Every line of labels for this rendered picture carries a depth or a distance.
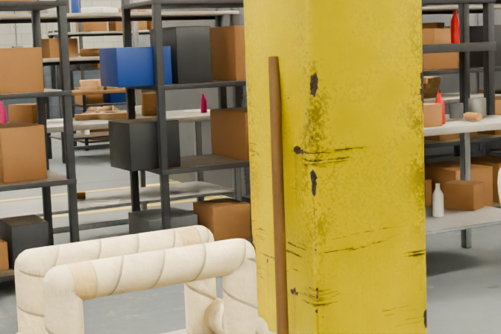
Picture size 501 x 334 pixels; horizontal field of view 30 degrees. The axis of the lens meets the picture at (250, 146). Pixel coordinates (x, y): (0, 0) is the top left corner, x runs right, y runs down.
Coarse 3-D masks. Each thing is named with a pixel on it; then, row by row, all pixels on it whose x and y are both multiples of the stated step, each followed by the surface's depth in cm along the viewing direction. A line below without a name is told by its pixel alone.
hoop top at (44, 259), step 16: (96, 240) 87; (112, 240) 88; (128, 240) 88; (144, 240) 89; (160, 240) 89; (176, 240) 90; (192, 240) 91; (208, 240) 92; (32, 256) 83; (48, 256) 84; (64, 256) 85; (80, 256) 85; (96, 256) 86; (112, 256) 87
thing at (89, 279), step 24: (240, 240) 85; (72, 264) 78; (96, 264) 78; (120, 264) 79; (144, 264) 80; (168, 264) 81; (192, 264) 82; (216, 264) 83; (240, 264) 84; (48, 288) 76; (72, 288) 76; (96, 288) 77; (120, 288) 79; (144, 288) 80
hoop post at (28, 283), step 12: (24, 276) 83; (36, 276) 83; (24, 288) 83; (36, 288) 83; (24, 300) 83; (36, 300) 83; (24, 312) 84; (36, 312) 84; (24, 324) 84; (36, 324) 84
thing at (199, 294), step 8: (200, 280) 92; (208, 280) 92; (184, 288) 93; (192, 288) 92; (200, 288) 92; (208, 288) 92; (192, 296) 92; (200, 296) 92; (208, 296) 92; (192, 304) 92; (200, 304) 92; (208, 304) 92; (192, 312) 92; (200, 312) 92; (192, 320) 92; (200, 320) 92; (192, 328) 92; (200, 328) 92; (208, 328) 92
